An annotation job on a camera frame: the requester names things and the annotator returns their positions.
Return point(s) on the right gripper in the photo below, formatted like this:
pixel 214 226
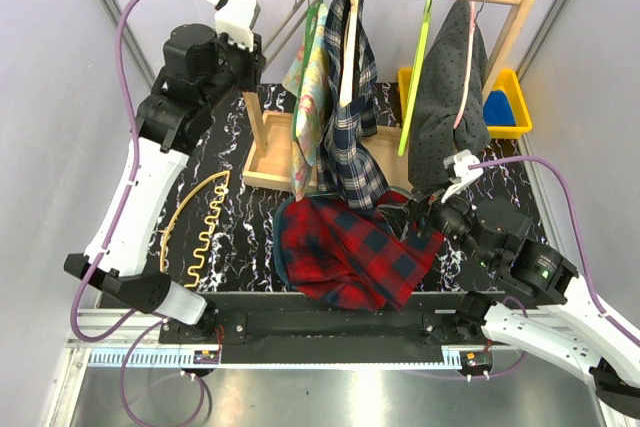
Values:
pixel 397 216

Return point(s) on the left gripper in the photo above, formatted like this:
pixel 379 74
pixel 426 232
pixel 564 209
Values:
pixel 253 59

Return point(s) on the red plaid skirt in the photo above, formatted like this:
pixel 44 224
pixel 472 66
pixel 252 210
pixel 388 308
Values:
pixel 351 259

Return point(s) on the navy plaid skirt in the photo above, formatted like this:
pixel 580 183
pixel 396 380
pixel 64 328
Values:
pixel 344 164

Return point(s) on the floral pastel skirt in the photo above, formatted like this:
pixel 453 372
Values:
pixel 310 110

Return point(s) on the wooden hanger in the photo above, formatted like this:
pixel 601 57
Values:
pixel 346 88

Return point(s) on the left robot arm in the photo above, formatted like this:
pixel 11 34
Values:
pixel 202 68

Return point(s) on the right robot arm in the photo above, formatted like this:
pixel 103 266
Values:
pixel 495 236

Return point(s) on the grey dotted skirt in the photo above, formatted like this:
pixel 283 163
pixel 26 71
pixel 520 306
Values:
pixel 432 137

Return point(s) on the lime green hanger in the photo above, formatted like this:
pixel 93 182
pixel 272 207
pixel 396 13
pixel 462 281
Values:
pixel 408 83

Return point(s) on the pink hanger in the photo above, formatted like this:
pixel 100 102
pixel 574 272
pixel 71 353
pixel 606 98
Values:
pixel 468 65

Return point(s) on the wooden clothes rack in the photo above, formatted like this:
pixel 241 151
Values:
pixel 270 157

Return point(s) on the teal plastic tray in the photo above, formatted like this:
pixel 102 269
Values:
pixel 277 249

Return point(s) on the blue cloth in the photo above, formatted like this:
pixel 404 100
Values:
pixel 497 110

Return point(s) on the yellow plastic bin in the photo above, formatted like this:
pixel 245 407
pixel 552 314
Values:
pixel 507 81

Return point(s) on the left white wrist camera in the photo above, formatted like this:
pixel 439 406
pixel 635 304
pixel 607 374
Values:
pixel 236 19

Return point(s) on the grey wire hanger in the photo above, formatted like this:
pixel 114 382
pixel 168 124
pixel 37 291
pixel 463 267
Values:
pixel 278 40

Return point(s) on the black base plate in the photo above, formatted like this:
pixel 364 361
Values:
pixel 292 331

